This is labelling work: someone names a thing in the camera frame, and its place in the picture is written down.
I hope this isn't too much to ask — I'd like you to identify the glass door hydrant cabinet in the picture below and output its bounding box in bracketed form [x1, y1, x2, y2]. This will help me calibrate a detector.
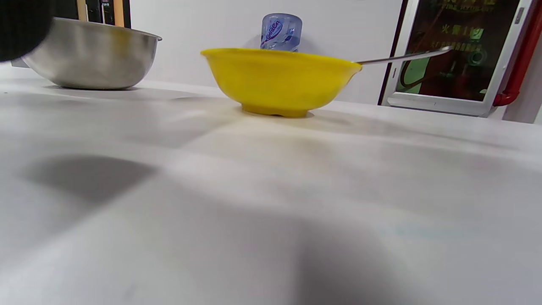
[378, 0, 535, 117]

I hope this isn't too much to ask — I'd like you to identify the steel mixing bowl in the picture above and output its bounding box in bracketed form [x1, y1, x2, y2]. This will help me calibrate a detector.
[21, 17, 163, 90]

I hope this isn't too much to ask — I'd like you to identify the red pipe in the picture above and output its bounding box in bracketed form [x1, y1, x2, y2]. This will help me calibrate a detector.
[493, 0, 542, 107]

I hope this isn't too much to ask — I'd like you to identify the black door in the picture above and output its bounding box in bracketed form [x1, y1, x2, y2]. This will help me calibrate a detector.
[51, 0, 132, 29]

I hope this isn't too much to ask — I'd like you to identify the person's right hand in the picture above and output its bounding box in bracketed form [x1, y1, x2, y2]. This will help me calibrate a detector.
[0, 0, 54, 62]

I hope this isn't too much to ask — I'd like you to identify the steel spoon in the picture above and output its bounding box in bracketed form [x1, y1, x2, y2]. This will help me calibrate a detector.
[356, 46, 453, 66]

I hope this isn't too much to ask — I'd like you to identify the blue water bottle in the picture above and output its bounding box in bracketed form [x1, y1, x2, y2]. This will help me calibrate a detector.
[260, 13, 303, 53]

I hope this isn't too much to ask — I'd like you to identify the yellow plastic bowl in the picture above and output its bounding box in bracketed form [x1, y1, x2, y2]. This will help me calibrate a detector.
[200, 48, 363, 118]

